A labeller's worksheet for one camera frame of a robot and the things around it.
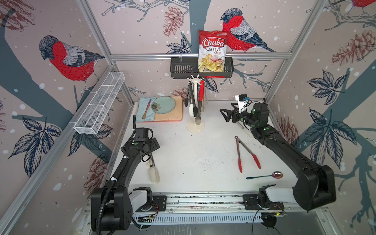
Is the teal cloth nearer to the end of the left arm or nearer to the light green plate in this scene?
the light green plate

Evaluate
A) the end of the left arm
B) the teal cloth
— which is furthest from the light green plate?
the end of the left arm

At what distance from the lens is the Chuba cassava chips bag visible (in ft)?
2.78

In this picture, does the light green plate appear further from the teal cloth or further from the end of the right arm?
the end of the right arm

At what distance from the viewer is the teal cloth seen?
1.09m

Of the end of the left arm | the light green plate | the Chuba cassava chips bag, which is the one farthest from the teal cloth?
the Chuba cassava chips bag

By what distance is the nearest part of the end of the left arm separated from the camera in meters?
0.61

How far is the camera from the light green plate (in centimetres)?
117

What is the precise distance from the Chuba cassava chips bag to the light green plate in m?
0.42

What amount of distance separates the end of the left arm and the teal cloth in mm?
322

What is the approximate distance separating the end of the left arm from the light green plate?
1.24ft
